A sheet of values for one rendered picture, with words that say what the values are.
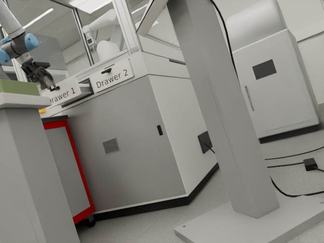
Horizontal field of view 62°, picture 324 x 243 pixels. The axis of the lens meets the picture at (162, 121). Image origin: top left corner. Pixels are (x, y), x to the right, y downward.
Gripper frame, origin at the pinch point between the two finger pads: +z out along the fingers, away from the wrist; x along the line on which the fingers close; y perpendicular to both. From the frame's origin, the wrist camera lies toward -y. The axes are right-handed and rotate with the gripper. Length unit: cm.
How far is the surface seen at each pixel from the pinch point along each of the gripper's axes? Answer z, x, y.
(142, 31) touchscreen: -6, 70, 4
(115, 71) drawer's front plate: 11.4, 36.0, -11.1
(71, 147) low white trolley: 37.0, -11.1, 12.5
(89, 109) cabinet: 24.8, 7.6, -4.0
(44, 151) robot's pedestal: 5, 29, 60
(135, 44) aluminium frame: 4, 53, -19
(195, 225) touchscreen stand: 62, 70, 65
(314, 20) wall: 156, 186, -281
